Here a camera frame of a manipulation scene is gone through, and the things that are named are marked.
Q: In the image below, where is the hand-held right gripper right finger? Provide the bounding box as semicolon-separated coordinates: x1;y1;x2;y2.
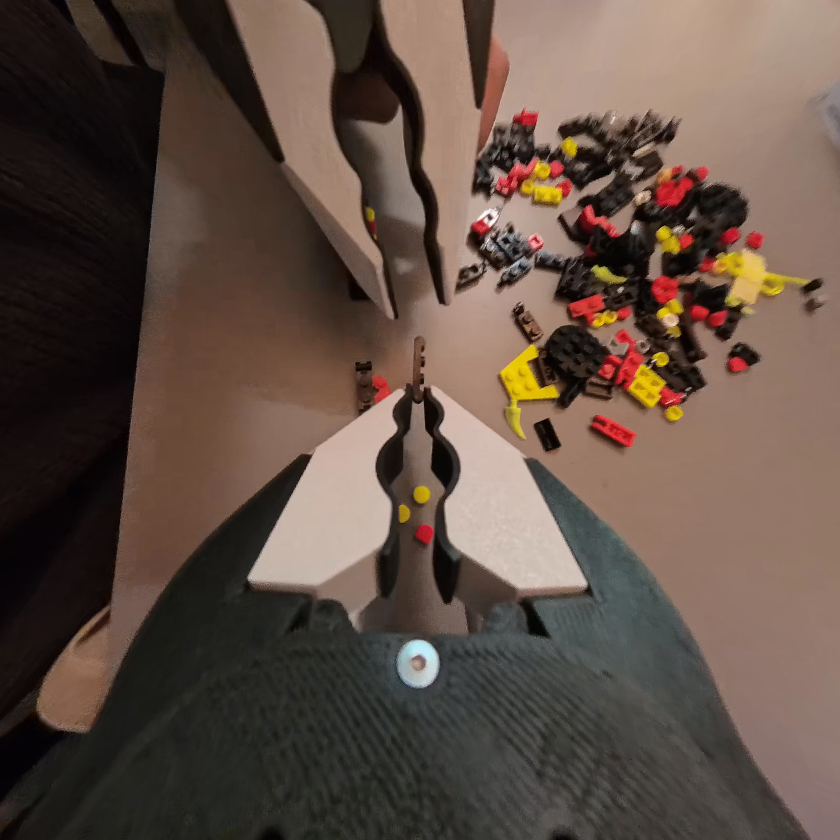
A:
424;386;589;630

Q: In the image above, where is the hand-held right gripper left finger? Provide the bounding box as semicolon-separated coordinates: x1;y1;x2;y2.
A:
247;386;414;632

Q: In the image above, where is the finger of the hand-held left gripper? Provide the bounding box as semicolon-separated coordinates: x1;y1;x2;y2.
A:
377;0;487;306
225;0;399;321

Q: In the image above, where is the red lego clip plate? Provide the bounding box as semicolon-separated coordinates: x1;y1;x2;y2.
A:
589;415;637;448

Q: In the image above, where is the yellow lego wedge plate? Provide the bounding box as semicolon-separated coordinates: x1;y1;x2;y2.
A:
499;346;560;403

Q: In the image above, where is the black round lego plate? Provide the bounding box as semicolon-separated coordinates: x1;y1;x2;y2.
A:
545;326;608;378

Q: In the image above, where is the pile of loose lego pieces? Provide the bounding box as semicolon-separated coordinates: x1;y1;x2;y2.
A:
456;108;828;422

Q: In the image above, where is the person's left hand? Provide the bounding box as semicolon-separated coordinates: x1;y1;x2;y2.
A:
340;36;511;126

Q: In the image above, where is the person's pale shoe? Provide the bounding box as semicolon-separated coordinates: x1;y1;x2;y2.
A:
36;607;116;732

